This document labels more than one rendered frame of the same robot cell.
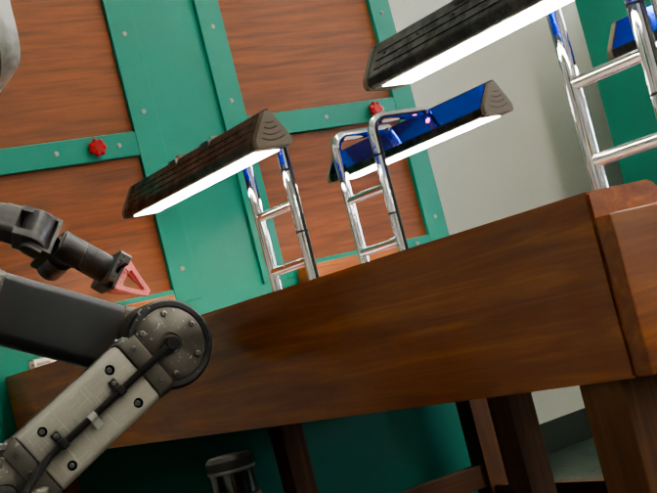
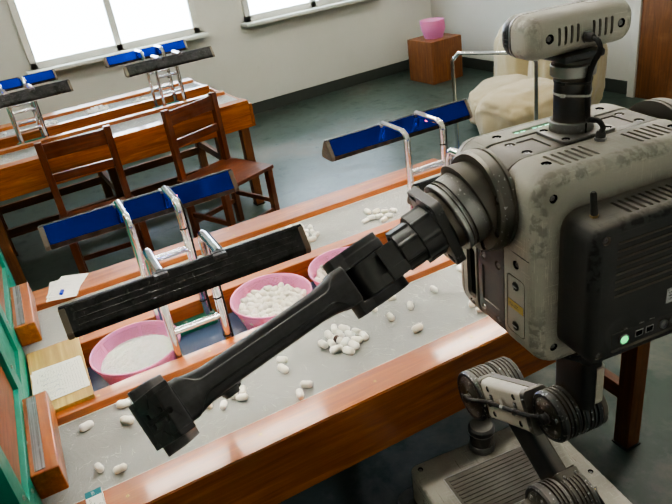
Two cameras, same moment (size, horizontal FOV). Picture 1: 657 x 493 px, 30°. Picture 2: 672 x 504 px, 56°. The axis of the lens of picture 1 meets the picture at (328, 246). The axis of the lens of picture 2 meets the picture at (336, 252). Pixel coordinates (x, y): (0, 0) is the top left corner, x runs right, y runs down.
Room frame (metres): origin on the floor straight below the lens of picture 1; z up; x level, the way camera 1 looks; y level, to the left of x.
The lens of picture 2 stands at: (1.87, 1.52, 1.82)
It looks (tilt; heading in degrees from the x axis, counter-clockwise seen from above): 28 degrees down; 281
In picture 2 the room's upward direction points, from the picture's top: 9 degrees counter-clockwise
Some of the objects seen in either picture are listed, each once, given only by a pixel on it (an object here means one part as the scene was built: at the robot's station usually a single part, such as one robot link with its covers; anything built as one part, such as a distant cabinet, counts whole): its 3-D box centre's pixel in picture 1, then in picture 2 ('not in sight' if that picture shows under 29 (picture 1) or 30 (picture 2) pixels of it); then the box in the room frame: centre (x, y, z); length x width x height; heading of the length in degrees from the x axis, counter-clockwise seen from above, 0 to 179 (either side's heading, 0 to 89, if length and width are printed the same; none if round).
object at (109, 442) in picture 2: not in sight; (370, 334); (2.08, 0.03, 0.73); 1.81 x 0.30 x 0.02; 34
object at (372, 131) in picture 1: (403, 214); (164, 263); (2.74, -0.18, 0.90); 0.20 x 0.19 x 0.45; 34
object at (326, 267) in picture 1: (352, 269); (25, 312); (3.19, -0.05, 0.83); 0.30 x 0.06 x 0.07; 124
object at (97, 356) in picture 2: not in sight; (139, 358); (2.78, 0.08, 0.72); 0.27 x 0.27 x 0.10
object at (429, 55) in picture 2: not in sight; (434, 49); (1.78, -5.82, 0.32); 0.42 x 0.42 x 0.63; 38
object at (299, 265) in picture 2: not in sight; (299, 272); (2.36, -0.39, 0.71); 1.81 x 0.06 x 0.11; 34
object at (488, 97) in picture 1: (409, 135); (142, 206); (2.79, -0.24, 1.08); 0.62 x 0.08 x 0.07; 34
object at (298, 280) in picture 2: not in sight; (273, 306); (2.41, -0.16, 0.72); 0.27 x 0.27 x 0.10
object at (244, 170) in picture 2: not in sight; (225, 173); (3.17, -2.14, 0.45); 0.44 x 0.44 x 0.91; 58
